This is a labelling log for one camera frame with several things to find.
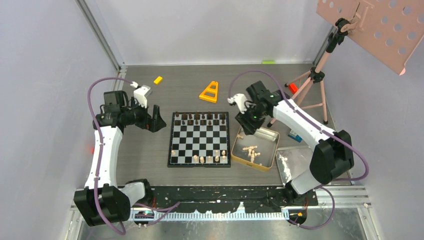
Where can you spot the black white chess board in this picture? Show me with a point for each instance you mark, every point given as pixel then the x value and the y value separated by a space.
pixel 196 135

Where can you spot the orange triangular plastic frame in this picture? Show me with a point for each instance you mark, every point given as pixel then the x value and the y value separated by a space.
pixel 210 93

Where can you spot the yellow rectangular block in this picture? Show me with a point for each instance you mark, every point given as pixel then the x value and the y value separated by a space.
pixel 158 80

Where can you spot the pink music stand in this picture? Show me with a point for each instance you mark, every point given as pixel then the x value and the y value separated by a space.
pixel 390 30

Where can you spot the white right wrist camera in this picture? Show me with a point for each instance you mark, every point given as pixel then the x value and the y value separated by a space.
pixel 238 100

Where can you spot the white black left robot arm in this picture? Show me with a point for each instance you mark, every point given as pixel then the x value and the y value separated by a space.
pixel 101 201

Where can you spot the gold tin box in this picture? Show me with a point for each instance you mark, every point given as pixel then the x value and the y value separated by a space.
pixel 256 150

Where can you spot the blue box of bits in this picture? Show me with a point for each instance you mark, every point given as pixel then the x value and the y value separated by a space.
pixel 293 135

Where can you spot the red block near stand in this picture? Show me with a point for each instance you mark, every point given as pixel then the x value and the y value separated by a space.
pixel 293 88

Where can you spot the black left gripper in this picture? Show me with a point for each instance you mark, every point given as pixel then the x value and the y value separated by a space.
pixel 153 123

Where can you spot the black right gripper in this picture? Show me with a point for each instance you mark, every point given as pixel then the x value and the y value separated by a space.
pixel 249 127

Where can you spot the silver tin lid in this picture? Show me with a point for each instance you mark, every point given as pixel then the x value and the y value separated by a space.
pixel 292 161

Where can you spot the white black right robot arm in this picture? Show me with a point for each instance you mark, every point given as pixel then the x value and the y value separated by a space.
pixel 332 153

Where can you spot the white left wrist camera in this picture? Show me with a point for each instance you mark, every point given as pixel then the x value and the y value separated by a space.
pixel 140 93

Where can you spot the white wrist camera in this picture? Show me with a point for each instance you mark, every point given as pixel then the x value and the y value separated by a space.
pixel 238 100
pixel 140 93

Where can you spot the green block at wall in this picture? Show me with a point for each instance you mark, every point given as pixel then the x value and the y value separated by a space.
pixel 268 62

